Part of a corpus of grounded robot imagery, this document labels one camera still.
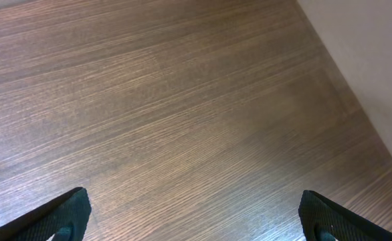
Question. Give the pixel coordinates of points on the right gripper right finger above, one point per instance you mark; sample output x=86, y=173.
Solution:
x=322, y=219

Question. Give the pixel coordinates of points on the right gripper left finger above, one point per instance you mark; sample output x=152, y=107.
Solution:
x=63, y=218

